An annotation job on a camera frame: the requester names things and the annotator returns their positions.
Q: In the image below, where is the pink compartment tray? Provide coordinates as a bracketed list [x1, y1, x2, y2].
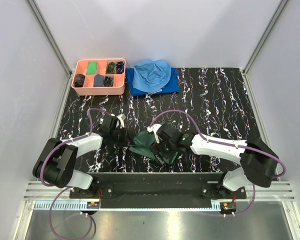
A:
[71, 58, 126, 96]

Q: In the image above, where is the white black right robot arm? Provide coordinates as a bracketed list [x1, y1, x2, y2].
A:
[147, 123, 278, 200]

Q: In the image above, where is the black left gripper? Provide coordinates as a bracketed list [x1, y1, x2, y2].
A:
[110, 125, 136, 148]

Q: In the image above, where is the blue folded cloth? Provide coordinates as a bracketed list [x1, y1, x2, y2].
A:
[125, 68, 180, 97]

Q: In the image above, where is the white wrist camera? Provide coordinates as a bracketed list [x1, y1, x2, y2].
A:
[147, 123, 162, 143]
[116, 113, 126, 129]

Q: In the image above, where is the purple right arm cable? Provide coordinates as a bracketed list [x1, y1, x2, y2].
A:
[148, 109, 288, 217]

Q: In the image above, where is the black blue rolled sock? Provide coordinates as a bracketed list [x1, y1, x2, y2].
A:
[115, 61, 125, 74]

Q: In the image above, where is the dark green cloth napkin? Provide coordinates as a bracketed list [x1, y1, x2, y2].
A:
[129, 122, 178, 165]

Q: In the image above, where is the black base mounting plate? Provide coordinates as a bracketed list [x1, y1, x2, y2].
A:
[69, 172, 247, 211]

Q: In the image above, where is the black patterned rolled sock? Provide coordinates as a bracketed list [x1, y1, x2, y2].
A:
[103, 76, 114, 87]

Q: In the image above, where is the black yellow rolled sock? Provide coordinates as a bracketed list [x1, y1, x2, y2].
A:
[106, 61, 116, 75]

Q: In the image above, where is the grey folded cloth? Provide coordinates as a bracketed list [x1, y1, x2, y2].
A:
[93, 74, 105, 88]

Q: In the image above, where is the light blue bucket hat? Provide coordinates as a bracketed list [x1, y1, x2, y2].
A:
[132, 60, 172, 93]

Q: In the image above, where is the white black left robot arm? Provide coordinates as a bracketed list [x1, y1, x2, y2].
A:
[32, 114, 133, 198]

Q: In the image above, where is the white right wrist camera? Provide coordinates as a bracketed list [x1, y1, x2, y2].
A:
[147, 123, 162, 143]

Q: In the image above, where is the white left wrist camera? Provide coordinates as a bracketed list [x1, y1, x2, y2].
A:
[116, 113, 126, 129]

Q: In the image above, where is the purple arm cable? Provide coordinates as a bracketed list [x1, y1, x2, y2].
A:
[148, 109, 288, 217]
[39, 107, 116, 240]

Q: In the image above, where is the black marble pattern mat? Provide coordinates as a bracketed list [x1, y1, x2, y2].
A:
[56, 67, 260, 173]

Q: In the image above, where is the dark rolled sock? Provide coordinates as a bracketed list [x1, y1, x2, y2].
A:
[73, 73, 86, 88]

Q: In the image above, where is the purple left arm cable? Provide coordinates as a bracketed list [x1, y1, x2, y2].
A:
[39, 107, 116, 240]

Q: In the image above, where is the green rolled cloth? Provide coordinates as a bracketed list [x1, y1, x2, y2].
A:
[86, 61, 98, 75]

